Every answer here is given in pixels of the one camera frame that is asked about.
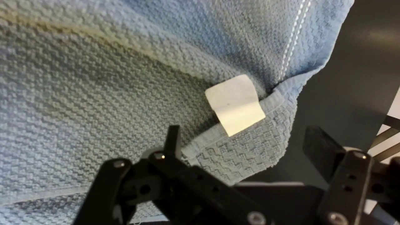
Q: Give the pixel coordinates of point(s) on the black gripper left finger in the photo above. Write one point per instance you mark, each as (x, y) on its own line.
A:
(185, 196)

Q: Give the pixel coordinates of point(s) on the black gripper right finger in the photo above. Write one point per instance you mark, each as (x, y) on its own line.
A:
(352, 178)

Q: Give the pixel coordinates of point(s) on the light blue towel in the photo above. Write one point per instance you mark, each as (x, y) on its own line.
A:
(82, 82)

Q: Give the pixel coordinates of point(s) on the round black table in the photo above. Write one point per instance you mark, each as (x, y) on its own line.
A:
(354, 94)

